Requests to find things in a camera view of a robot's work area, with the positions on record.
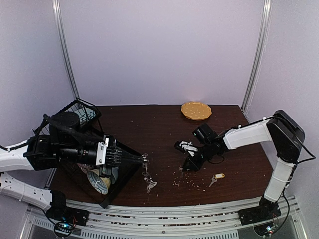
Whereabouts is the light green celadon bowl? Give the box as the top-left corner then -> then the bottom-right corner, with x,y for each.
110,167 -> 119,184

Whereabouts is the aluminium front rail frame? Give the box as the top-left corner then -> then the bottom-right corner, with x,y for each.
17,196 -> 310,239

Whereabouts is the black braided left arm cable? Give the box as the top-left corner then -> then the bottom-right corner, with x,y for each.
32,113 -> 83,140

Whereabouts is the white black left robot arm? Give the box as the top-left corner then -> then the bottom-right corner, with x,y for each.
0,112 -> 147,221

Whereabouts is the silver key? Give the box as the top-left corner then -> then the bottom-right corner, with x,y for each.
146,180 -> 157,194

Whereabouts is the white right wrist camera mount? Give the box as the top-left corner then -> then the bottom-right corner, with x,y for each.
179,141 -> 198,157

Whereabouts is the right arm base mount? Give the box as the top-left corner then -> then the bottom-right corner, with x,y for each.
238,206 -> 281,237

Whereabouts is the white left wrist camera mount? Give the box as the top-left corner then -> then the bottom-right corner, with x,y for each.
96,135 -> 109,166

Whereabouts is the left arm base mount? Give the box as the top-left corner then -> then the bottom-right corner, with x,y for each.
42,207 -> 89,238

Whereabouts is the aluminium corner post left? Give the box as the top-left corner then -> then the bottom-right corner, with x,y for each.
52,0 -> 80,98

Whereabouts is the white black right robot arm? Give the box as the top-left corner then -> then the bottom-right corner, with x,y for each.
174,110 -> 306,225

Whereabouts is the yellow polka dot dish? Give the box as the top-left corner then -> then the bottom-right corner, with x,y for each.
181,101 -> 212,121

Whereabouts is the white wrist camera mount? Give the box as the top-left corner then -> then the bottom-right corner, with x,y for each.
179,141 -> 198,157
96,135 -> 109,166

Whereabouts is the aluminium corner post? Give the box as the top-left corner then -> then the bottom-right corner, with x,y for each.
241,0 -> 272,115
52,0 -> 80,98

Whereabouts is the aluminium corner post right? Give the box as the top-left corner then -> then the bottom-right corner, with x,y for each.
241,0 -> 272,115

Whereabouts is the key with black tag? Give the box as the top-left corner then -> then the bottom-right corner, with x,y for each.
179,167 -> 183,178

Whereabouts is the key with yellow tag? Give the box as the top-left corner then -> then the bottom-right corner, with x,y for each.
208,173 -> 225,187

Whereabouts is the yellow patterned bowl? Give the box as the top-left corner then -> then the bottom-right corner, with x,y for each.
86,169 -> 111,195

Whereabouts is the black wire dish rack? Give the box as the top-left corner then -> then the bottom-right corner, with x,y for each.
24,98 -> 145,208

